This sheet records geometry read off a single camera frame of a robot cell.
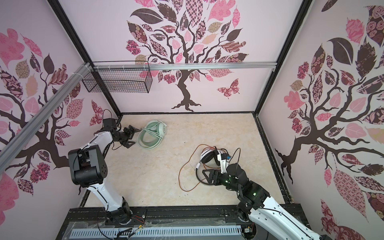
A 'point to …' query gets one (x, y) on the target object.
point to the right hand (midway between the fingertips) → (207, 170)
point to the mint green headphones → (156, 127)
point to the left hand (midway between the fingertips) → (138, 135)
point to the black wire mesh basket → (120, 80)
